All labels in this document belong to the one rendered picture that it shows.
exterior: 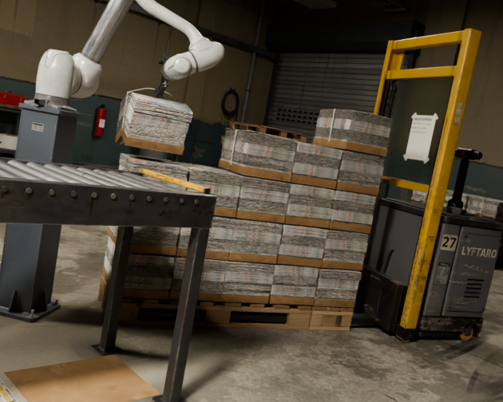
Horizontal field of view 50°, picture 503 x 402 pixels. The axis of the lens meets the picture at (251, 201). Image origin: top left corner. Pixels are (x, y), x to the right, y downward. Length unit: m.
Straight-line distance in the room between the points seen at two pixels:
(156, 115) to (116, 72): 7.44
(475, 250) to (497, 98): 5.88
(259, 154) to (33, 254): 1.22
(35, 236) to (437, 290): 2.31
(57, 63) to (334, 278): 1.88
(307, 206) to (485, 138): 6.49
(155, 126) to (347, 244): 1.32
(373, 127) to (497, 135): 6.12
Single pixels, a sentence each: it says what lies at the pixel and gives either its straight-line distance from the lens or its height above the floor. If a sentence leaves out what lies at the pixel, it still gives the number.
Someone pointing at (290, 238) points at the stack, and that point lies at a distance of 3.02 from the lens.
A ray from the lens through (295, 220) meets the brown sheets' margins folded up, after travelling 3.00.
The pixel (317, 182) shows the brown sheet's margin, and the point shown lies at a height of 0.86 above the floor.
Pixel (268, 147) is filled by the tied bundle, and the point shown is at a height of 1.00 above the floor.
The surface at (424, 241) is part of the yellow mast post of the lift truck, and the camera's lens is 3.31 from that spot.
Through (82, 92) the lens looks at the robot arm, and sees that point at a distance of 2.87.
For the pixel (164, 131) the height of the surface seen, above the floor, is 0.99.
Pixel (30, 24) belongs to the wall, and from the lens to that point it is 9.46.
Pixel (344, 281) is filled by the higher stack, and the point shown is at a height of 0.30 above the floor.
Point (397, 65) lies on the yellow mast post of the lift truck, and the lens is 3.92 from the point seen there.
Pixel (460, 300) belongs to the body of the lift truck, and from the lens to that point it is 3.68.
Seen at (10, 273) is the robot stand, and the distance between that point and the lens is 2.84.
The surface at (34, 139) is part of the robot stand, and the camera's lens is 2.71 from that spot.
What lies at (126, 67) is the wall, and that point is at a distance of 10.16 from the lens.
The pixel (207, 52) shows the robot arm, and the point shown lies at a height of 1.38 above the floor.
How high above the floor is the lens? 1.02
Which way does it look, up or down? 6 degrees down
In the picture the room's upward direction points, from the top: 10 degrees clockwise
